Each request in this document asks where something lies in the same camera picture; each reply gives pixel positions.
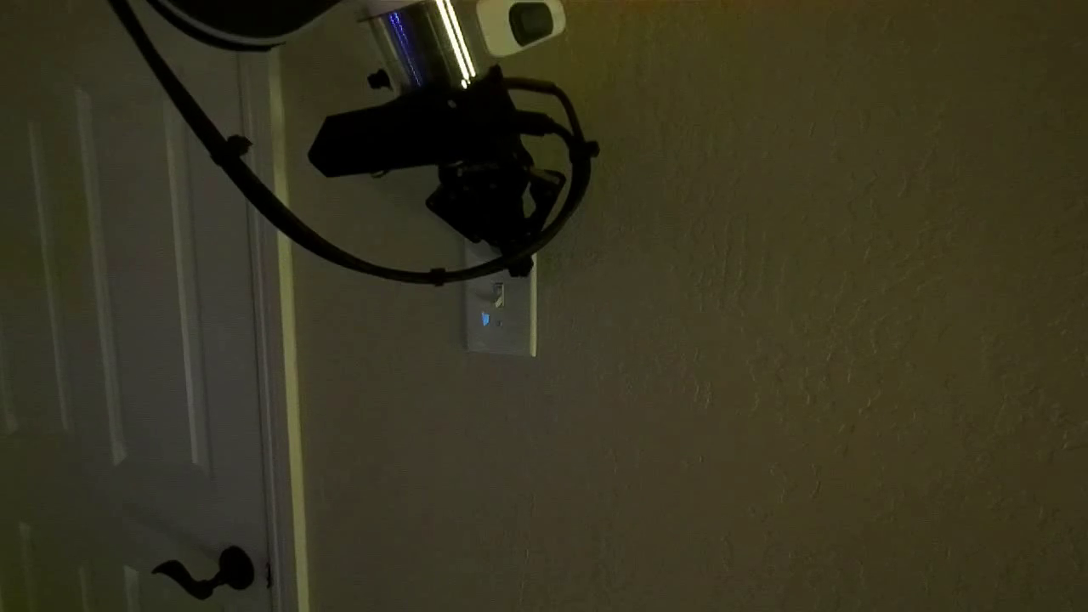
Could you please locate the white panel door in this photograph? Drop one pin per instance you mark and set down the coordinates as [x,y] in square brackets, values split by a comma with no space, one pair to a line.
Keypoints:
[138,342]

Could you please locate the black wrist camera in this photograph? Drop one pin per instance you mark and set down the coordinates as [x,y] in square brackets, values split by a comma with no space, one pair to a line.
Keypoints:
[375,138]

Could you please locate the white switch wall plate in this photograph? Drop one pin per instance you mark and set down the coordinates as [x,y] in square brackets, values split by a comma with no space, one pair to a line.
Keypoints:
[505,334]

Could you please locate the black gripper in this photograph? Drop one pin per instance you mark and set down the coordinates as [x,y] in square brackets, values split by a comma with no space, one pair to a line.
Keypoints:
[480,132]

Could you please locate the white door frame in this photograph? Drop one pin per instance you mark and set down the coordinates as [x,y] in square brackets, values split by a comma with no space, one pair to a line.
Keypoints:
[291,395]

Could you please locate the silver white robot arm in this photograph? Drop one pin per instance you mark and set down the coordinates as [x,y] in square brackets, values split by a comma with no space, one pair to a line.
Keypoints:
[418,40]

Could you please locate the white switch toggle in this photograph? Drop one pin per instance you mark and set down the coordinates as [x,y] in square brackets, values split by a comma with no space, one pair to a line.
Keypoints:
[486,308]

